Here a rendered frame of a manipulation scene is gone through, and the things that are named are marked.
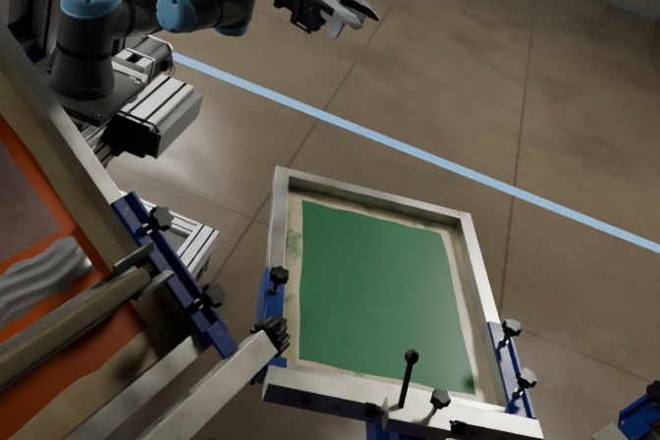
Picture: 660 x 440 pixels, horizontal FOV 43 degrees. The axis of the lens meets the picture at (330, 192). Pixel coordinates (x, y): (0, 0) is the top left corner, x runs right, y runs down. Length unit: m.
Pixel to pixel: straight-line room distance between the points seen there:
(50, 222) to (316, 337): 0.69
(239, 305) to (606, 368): 1.66
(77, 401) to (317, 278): 0.83
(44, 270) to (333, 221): 1.02
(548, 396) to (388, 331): 1.73
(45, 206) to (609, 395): 2.83
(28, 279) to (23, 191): 0.16
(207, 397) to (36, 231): 0.39
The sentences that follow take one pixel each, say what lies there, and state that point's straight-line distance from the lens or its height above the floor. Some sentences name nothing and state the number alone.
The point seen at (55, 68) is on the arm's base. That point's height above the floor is 1.31.
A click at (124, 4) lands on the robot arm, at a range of 1.84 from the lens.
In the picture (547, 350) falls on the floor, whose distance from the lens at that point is 3.83.
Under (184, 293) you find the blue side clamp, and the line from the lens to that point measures 1.48.
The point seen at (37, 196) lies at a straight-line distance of 1.46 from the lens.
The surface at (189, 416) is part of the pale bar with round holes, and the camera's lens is 1.36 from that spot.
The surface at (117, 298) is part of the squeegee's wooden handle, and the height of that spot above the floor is 1.29.
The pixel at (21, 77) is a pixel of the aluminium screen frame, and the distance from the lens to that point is 1.53.
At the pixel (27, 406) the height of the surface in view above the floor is 1.17.
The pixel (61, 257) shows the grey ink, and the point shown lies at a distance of 1.43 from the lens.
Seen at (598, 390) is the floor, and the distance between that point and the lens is 3.79.
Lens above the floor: 2.18
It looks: 31 degrees down
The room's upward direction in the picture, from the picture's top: 20 degrees clockwise
